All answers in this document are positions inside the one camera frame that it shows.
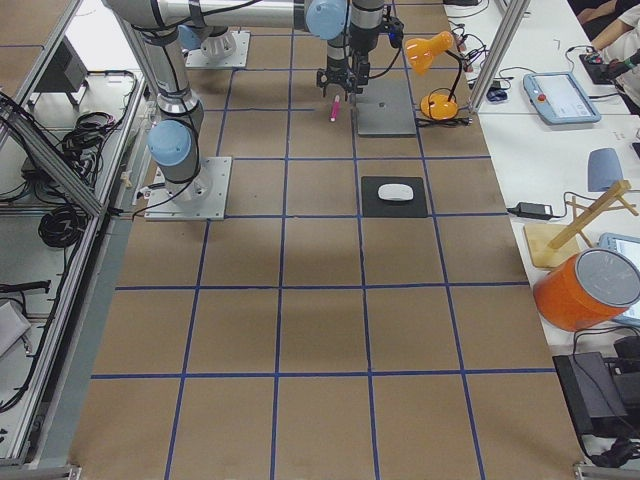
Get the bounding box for aluminium frame post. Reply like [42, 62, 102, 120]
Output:
[469, 0, 530, 114]

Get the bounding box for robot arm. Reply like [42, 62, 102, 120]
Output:
[105, 1, 254, 202]
[177, 1, 394, 96]

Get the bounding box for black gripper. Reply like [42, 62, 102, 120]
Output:
[316, 42, 370, 105]

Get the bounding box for black mousepad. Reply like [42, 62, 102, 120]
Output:
[361, 176, 428, 218]

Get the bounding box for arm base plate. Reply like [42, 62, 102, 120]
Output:
[143, 157, 232, 221]
[186, 30, 250, 70]

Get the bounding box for white computer mouse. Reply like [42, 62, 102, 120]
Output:
[377, 183, 414, 202]

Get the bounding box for silver laptop notebook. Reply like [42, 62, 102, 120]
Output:
[356, 78, 416, 138]

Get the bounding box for black lamp power cable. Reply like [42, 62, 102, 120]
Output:
[415, 115, 474, 129]

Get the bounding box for orange desk lamp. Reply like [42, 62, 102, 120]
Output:
[403, 31, 462, 124]

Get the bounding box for orange cylindrical container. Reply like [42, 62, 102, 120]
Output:
[533, 248, 628, 332]

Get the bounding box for black power adapter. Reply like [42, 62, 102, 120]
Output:
[510, 202, 553, 220]

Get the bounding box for pink marker pen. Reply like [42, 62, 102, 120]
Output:
[329, 94, 341, 123]

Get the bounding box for wooden stand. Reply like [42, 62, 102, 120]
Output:
[524, 179, 639, 270]

